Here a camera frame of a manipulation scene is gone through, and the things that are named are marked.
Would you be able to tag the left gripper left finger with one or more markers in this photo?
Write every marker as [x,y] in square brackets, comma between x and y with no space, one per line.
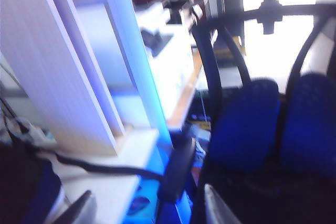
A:
[78,211]

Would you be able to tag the light wooden desk shelf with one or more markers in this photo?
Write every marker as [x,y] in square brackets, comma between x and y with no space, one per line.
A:
[52,64]

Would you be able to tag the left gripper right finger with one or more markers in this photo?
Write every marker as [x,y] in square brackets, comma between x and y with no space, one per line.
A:
[218,208]

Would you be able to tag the blue mesh office chair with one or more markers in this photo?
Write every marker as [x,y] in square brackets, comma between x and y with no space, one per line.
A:
[244,129]

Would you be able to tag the dark blue backpack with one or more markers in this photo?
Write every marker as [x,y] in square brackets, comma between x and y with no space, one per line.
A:
[21,182]

